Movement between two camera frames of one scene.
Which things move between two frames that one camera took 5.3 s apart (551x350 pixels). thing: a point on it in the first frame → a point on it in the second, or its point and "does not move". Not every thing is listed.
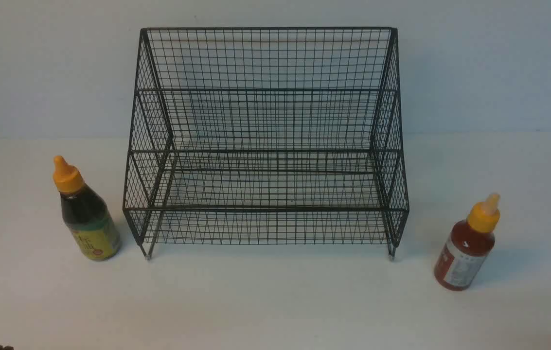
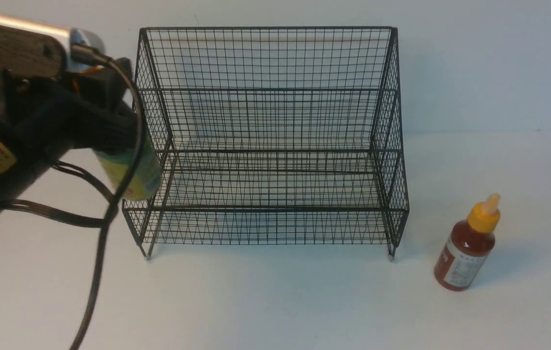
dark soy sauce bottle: x=87 y=218 → x=145 y=180
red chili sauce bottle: x=467 y=247 does not move
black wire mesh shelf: x=275 y=136 does not move
